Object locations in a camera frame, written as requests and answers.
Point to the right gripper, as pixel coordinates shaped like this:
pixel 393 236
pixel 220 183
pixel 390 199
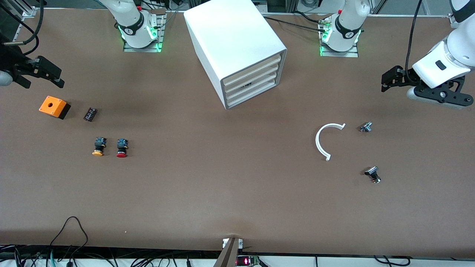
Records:
pixel 13 62

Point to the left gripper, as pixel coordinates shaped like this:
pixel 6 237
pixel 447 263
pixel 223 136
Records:
pixel 403 76

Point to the cream drawer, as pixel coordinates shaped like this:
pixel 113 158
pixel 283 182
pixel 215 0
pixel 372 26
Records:
pixel 263 82
pixel 256 77
pixel 252 94
pixel 252 70

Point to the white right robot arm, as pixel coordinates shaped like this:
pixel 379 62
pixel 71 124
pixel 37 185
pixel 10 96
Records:
pixel 130 22

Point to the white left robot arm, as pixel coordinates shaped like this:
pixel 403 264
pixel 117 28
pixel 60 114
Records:
pixel 347 26

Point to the orange button box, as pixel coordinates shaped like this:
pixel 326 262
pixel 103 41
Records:
pixel 52 105

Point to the yellow push button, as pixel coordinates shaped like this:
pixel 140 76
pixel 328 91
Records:
pixel 99 144

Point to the red push button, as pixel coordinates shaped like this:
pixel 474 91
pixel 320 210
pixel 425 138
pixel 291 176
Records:
pixel 122 146

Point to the white drawer cabinet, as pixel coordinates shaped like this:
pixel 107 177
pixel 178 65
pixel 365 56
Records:
pixel 230 40

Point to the small black terminal block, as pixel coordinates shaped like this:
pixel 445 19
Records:
pixel 90 114

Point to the white curved plastic arc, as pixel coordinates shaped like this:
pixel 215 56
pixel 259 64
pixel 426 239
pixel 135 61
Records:
pixel 317 142

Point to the device with red display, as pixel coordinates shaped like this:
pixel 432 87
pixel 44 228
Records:
pixel 246 261

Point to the small silver knob switch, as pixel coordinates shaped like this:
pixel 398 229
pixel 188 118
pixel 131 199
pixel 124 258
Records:
pixel 366 127

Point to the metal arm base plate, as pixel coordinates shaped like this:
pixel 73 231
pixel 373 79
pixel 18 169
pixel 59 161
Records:
pixel 143 49
pixel 339 54

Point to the aluminium frame corner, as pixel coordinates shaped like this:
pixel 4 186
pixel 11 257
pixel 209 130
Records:
pixel 454 20
pixel 29 13

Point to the grey camera mount wedge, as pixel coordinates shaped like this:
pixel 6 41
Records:
pixel 227 256

